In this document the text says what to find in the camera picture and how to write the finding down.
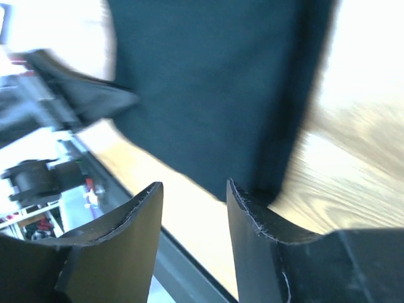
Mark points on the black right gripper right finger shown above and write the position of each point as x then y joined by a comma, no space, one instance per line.
277,261

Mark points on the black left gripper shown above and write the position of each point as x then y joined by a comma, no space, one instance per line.
64,98

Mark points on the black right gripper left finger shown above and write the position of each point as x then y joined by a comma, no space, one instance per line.
110,259

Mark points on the black t shirt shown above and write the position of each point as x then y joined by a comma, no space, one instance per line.
223,85

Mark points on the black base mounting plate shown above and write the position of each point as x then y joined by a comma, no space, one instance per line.
177,276

